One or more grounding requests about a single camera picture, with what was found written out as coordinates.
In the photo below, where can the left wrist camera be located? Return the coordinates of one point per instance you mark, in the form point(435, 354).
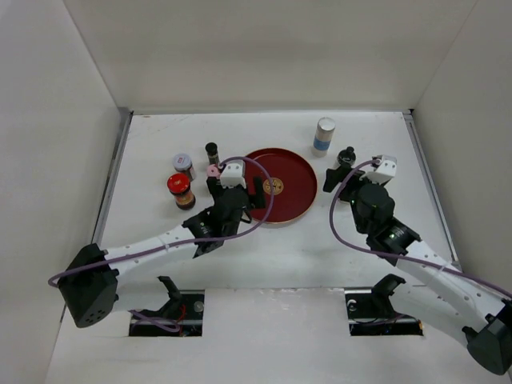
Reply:
point(233, 174)

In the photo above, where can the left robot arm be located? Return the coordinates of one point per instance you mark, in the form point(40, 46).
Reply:
point(91, 283)

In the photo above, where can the round red tray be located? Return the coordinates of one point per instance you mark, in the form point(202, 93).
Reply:
point(292, 179)

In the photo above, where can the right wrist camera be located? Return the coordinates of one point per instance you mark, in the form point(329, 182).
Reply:
point(384, 169)

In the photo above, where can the black cap spice bottle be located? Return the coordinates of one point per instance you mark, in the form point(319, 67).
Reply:
point(212, 153)

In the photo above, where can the black cap white powder bottle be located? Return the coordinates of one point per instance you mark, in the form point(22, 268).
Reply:
point(347, 157)

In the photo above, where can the silver lid bead jar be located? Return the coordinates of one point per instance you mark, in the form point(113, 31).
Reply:
point(323, 136)

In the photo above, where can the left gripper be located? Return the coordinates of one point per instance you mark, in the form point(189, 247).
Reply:
point(256, 201)

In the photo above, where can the pink cap bottle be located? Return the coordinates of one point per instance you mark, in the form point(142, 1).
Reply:
point(214, 172)

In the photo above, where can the white lid small jar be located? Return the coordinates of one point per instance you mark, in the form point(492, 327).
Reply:
point(182, 163)

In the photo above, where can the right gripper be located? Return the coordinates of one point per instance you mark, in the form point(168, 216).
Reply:
point(354, 180)

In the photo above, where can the red lid sauce jar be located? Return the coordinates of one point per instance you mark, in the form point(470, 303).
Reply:
point(179, 186)

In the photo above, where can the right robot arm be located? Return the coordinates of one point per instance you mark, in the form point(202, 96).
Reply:
point(475, 313)

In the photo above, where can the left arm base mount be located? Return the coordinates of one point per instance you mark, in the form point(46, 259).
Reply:
point(181, 315)

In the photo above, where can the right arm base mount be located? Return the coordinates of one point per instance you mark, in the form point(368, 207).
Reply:
point(370, 312)

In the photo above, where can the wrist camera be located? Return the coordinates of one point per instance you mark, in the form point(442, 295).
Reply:
point(233, 174)
point(384, 169)

